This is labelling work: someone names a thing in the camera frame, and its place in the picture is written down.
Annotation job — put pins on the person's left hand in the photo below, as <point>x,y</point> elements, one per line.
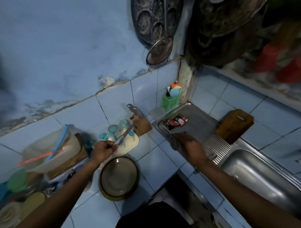
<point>102,151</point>

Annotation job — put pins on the person's black clothing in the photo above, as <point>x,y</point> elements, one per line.
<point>152,216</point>

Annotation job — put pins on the small round metal strainer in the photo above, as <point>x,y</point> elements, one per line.
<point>160,51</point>

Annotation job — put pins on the small wooden cutting board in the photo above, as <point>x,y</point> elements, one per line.
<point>234,126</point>

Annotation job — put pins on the clear plastic container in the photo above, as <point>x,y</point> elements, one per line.
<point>156,112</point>

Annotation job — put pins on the stainless steel sink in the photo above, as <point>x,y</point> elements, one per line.
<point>254,173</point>

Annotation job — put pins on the person's right hand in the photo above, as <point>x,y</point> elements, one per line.
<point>194,150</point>

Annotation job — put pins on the round brown-rimmed plate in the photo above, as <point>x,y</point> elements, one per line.
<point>119,178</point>

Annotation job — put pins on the green plastic basket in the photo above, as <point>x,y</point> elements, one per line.
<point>169,103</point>

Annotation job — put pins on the clear glass cup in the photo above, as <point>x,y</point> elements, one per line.
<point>113,128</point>
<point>123,123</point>

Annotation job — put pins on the red black sachet pack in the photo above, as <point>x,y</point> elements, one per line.
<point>176,122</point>

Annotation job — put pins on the clear lid jar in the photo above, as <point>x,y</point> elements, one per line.
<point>9,215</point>

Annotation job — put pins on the blue lid jar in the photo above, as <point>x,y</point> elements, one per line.
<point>2,190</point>

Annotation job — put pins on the blue plastic utensil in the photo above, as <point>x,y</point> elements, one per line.
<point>60,139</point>

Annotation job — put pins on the clear cup with cutlery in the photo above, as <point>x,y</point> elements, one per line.
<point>68,178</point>

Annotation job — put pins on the green lid jar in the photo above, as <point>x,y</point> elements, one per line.
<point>17,182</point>

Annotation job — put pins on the wooden knife block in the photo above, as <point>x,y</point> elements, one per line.
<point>143,126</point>

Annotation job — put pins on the light blue plastic scoop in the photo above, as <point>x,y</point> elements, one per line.
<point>174,92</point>

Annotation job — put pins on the person's right forearm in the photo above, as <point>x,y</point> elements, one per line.
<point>249,197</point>

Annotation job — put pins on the red plastic cup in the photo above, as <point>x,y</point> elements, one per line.
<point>267,57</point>
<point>289,71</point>

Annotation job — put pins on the large dark brown wok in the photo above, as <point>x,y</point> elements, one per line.
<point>211,50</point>

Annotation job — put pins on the person's left forearm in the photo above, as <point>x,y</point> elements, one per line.
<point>58,195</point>

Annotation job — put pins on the translucent plastic container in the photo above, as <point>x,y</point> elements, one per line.
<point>40,164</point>

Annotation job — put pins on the orange plastic utensil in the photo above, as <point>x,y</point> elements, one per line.
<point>176,85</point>

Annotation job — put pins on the gold lid jar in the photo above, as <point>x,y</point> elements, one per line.
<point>33,204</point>

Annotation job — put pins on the red plastic utensil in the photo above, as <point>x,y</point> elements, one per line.
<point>35,158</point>

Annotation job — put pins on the cream cup rack teal knobs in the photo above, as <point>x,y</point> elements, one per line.
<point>129,143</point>

